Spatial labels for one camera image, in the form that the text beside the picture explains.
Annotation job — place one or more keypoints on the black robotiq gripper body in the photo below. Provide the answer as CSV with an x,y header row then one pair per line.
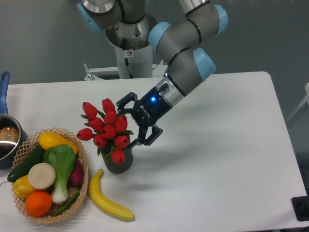
x,y
151,107

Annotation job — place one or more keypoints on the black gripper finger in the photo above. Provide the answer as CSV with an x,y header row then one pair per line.
x,y
121,104
142,139

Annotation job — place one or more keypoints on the red tulip bouquet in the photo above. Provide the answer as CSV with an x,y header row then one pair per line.
x,y
106,127

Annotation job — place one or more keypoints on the dark grey ribbed vase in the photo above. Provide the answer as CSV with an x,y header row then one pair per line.
x,y
117,160

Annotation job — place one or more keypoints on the yellow banana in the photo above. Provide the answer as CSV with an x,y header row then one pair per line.
x,y
105,204

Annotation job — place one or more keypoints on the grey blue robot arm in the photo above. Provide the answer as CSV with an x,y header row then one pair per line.
x,y
136,36

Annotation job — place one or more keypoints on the purple sweet potato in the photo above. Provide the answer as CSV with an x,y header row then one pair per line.
x,y
76,177

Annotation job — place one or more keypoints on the green bok choy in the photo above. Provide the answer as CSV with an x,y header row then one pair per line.
x,y
62,159

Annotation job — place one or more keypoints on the yellow squash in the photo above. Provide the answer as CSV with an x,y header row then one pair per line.
x,y
50,139

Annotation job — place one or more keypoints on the green bean pod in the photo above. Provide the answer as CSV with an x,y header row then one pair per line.
x,y
66,206

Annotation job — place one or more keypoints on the woven wicker basket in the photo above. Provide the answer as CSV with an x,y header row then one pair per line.
x,y
25,149

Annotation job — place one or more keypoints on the dark green cucumber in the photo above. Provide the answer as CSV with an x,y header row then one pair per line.
x,y
35,157

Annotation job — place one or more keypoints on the round beige bun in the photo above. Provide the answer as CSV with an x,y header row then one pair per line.
x,y
41,176

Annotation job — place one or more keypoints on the orange fruit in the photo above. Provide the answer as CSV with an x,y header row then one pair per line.
x,y
38,203

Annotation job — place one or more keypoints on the yellow bell pepper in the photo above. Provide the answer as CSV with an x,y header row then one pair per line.
x,y
22,188

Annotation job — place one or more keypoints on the black device at table edge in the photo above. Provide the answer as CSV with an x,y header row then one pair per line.
x,y
301,207

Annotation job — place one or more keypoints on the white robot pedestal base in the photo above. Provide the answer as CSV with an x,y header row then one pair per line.
x,y
131,64

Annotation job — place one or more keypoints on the blue handled saucepan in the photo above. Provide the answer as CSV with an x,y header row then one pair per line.
x,y
11,133

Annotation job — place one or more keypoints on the white frame at right edge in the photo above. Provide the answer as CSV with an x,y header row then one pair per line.
x,y
301,108

